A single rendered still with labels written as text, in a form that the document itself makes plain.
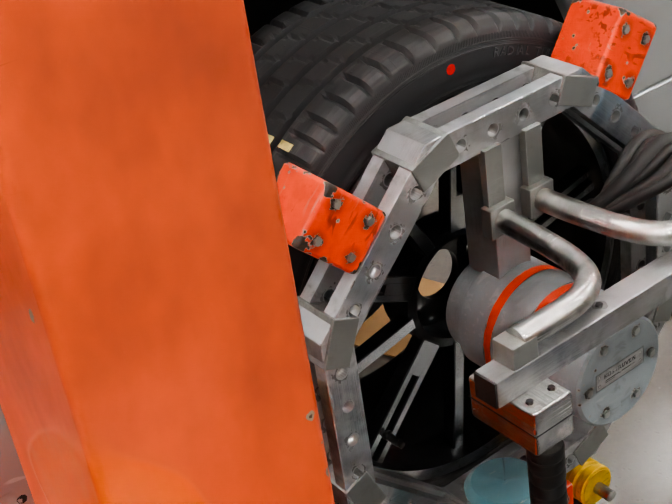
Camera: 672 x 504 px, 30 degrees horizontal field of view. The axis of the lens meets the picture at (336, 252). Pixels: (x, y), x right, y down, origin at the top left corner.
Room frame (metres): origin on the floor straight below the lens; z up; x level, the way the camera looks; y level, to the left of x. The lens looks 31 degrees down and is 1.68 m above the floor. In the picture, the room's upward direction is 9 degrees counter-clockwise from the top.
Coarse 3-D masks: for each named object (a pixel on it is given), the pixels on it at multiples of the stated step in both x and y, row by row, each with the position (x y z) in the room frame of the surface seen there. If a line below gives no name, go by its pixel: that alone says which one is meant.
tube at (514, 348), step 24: (480, 168) 1.14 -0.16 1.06; (504, 192) 1.15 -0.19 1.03; (504, 216) 1.13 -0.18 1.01; (528, 240) 1.08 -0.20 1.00; (552, 240) 1.06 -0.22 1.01; (576, 264) 1.02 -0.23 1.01; (576, 288) 0.97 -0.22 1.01; (600, 288) 0.99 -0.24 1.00; (552, 312) 0.94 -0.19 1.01; (576, 312) 0.95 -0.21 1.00; (504, 336) 0.93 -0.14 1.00; (528, 336) 0.92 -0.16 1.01; (504, 360) 0.91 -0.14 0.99; (528, 360) 0.91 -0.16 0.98
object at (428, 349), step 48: (576, 144) 1.37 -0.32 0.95; (576, 192) 1.37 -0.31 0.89; (432, 240) 1.24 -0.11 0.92; (576, 240) 1.40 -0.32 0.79; (384, 288) 1.19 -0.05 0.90; (384, 336) 1.19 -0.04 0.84; (432, 336) 1.23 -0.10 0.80; (384, 384) 1.39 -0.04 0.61; (432, 384) 1.37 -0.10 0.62; (432, 432) 1.27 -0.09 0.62; (480, 432) 1.26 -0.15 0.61
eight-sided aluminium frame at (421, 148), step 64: (448, 128) 1.13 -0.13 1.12; (512, 128) 1.17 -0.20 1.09; (640, 128) 1.27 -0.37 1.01; (384, 192) 1.12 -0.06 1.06; (384, 256) 1.07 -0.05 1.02; (640, 256) 1.33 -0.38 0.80; (320, 320) 1.04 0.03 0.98; (320, 384) 1.03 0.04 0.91; (512, 448) 1.21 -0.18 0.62; (576, 448) 1.20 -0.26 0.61
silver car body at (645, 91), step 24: (600, 0) 1.55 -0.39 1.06; (624, 0) 1.57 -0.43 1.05; (648, 0) 1.60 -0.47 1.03; (648, 72) 1.60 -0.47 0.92; (648, 96) 1.60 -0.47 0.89; (0, 408) 1.06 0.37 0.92; (0, 432) 1.05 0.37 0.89; (0, 456) 1.05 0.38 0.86; (0, 480) 1.04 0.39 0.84; (24, 480) 1.06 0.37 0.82
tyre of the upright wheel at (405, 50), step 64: (320, 0) 1.39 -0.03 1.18; (384, 0) 1.37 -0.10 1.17; (448, 0) 1.35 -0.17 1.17; (256, 64) 1.30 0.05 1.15; (320, 64) 1.24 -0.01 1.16; (384, 64) 1.20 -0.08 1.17; (448, 64) 1.23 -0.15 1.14; (512, 64) 1.28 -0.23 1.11; (320, 128) 1.15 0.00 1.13; (384, 128) 1.18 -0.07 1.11
